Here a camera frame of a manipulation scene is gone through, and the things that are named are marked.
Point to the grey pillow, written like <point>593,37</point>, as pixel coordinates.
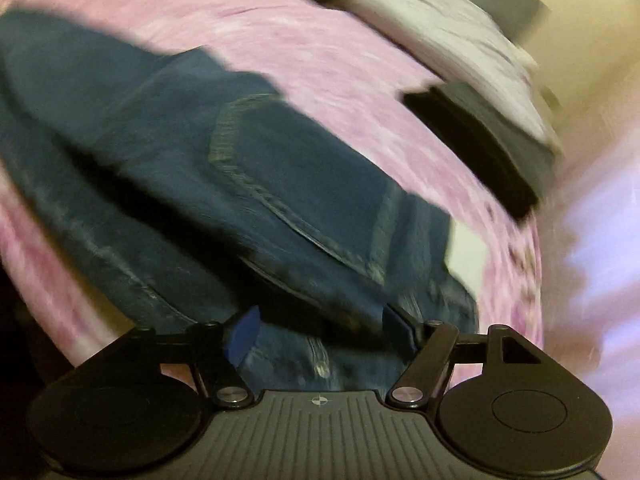
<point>515,0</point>

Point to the blue jeans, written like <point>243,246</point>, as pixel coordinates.
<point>200,185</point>

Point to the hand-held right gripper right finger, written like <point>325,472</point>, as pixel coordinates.
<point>397,325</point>

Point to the folded black garment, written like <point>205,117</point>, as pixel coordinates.
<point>470,155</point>

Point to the pink floral blanket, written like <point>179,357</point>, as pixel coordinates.
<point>325,60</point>

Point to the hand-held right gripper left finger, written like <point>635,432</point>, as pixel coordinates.
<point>245,332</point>

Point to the grey striped duvet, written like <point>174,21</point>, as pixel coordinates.
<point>425,10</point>

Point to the folded grey-green garment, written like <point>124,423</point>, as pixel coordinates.
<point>515,145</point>

